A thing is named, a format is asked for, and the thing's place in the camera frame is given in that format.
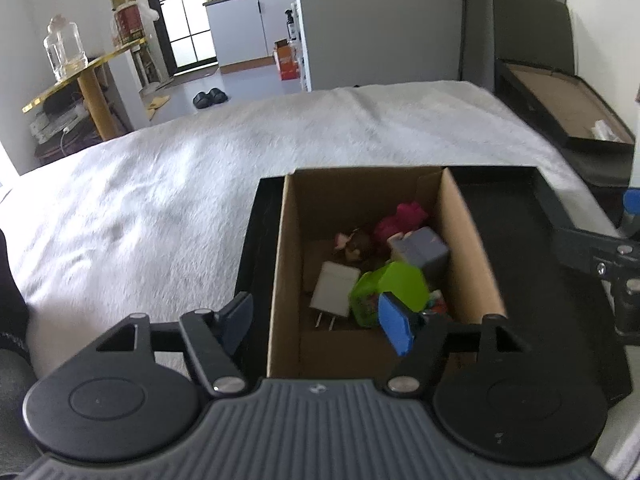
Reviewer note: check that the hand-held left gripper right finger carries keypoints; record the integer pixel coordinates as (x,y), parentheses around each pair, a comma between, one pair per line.
(395,322)

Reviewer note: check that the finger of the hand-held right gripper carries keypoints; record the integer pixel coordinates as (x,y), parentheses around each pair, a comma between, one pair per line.
(585,252)
(632,210)

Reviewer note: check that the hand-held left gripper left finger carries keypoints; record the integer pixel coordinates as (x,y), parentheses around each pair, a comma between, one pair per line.
(235,320)

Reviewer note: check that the green toy cube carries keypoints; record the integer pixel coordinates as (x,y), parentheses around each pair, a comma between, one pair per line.
(400,280)

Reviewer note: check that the black tray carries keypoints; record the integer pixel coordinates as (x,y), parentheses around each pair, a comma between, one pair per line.
(525,270)

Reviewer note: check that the white charger plug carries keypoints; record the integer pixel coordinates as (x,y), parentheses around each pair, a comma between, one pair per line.
(332,290)

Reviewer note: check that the grey toy cube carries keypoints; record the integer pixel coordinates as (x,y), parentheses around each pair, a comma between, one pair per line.
(425,252)

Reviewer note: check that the small brown-haired doll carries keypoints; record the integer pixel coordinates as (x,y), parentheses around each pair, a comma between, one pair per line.
(357,247)

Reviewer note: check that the pink toy figure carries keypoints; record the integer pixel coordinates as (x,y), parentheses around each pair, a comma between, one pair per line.
(400,220)

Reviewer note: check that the white crumpled tissue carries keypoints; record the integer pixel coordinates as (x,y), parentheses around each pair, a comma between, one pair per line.
(605,130)

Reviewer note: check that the white blanket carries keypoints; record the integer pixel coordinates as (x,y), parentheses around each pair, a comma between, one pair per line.
(150,185)

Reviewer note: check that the black slipper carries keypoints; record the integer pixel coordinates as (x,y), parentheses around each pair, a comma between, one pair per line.
(218,95)
(202,100)

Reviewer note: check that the person's own leg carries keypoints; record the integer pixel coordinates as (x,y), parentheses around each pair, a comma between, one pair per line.
(12,310)

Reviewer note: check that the yellow slipper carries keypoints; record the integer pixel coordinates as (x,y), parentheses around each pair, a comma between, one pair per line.
(157,102)

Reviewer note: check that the brown door mat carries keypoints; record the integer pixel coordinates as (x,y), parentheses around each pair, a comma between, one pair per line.
(192,76)

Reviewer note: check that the round gold table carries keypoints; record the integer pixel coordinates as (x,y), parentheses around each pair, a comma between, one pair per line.
(95,105)

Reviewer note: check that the orange cardboard box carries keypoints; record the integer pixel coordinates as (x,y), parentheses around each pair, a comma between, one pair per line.
(286,62)

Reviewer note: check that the folded cloth stack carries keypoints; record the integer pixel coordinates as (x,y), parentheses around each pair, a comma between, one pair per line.
(55,120)

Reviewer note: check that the white kitchen cabinet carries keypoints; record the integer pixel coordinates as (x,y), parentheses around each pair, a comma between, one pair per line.
(250,30)

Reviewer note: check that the black spray bottle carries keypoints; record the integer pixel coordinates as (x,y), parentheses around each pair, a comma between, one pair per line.
(291,27)

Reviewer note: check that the red canister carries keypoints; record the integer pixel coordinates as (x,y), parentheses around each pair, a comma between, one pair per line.
(127,25)

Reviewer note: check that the black-framed glass door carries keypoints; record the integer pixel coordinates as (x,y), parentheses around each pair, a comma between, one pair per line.
(185,10)

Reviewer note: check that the clear glass bottle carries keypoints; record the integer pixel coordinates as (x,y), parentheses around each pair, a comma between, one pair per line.
(65,50)

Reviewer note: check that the black frame with cardboard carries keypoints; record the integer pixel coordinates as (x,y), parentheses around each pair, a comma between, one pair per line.
(555,100)

